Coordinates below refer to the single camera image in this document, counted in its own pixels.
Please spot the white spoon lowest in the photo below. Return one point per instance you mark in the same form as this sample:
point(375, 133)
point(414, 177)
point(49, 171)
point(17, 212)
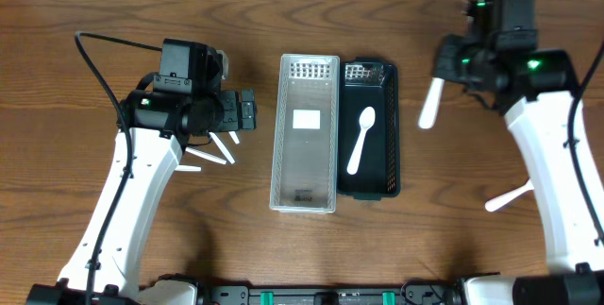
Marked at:
point(188, 168)

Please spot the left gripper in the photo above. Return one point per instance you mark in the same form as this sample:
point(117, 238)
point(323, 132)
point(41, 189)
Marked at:
point(246, 110)

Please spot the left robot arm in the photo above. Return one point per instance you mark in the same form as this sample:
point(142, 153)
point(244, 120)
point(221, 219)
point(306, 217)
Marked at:
point(105, 266)

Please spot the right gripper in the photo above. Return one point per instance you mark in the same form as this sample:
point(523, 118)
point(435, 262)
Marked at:
point(450, 44)

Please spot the white spoon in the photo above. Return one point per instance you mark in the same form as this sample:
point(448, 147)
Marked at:
point(222, 147)
point(234, 137)
point(205, 156)
point(366, 121)

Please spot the black mounting rail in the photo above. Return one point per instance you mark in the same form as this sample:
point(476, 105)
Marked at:
point(415, 292)

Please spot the white label in basket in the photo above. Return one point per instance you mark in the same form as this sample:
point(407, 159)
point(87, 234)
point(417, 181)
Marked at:
point(307, 119)

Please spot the clear plastic basket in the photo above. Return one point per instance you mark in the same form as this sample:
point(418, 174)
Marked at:
point(304, 166)

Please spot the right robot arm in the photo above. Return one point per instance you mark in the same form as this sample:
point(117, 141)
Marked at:
point(537, 93)

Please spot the black plastic basket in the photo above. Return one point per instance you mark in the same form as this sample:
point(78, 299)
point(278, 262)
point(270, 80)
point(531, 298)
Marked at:
point(369, 82)

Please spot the white fork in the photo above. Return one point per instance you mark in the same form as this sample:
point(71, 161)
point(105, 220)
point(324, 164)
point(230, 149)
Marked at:
point(501, 201)
point(431, 106)

